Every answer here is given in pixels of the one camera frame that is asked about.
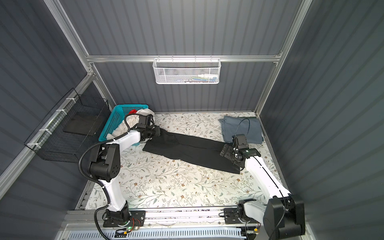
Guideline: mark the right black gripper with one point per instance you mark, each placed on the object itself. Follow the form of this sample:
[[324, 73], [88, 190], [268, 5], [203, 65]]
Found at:
[[227, 154]]

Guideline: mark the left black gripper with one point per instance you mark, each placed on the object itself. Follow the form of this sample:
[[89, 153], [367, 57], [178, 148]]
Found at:
[[156, 128]]

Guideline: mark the black t shirt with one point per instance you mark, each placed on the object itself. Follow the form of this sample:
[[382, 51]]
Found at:
[[193, 150]]

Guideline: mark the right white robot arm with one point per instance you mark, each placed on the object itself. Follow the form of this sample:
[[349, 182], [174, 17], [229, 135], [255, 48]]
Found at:
[[267, 192]]

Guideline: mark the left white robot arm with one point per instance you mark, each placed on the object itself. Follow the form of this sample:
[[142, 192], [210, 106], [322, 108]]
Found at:
[[105, 164]]

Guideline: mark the folded blue-grey t shirt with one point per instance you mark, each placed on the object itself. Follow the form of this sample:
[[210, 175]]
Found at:
[[248, 126]]

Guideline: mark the teal plastic laundry basket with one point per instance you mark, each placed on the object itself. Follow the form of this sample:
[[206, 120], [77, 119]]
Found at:
[[117, 117]]

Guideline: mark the floral patterned table mat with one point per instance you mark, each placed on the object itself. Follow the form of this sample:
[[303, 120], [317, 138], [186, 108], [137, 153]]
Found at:
[[152, 181]]

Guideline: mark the white wire mesh basket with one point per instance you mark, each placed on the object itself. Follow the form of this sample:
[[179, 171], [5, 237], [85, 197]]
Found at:
[[187, 71]]

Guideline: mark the black wire mesh basket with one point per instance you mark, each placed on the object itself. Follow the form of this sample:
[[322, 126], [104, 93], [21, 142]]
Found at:
[[73, 127]]

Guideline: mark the white perforated cable tray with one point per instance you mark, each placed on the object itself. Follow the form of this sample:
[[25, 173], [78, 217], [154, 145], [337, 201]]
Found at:
[[177, 234]]

